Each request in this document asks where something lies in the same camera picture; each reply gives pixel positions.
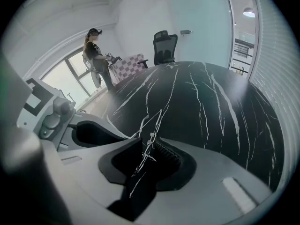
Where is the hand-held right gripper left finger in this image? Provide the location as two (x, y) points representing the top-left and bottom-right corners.
(41, 137), (144, 225)

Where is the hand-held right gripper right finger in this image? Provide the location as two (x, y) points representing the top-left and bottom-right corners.
(135, 136), (274, 225)

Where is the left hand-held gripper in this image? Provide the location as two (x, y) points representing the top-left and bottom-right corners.
(16, 77), (129, 152)

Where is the grey oval hanging bag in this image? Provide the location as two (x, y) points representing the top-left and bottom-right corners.
(90, 70), (102, 90)

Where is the large window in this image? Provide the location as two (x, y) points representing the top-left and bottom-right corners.
(41, 52), (111, 108)

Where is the black marble round table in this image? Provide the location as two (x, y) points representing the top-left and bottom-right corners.
(89, 60), (285, 194)

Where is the checkered cloth covered table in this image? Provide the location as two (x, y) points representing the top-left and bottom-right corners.
(110, 53), (145, 83)

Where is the black mesh office chair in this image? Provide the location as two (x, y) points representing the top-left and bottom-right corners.
(137, 30), (179, 69)

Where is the frosted glass door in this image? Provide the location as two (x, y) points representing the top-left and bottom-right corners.
(165, 0), (235, 69)

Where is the round pendant lamp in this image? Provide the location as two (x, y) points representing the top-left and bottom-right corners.
(242, 7), (256, 18)

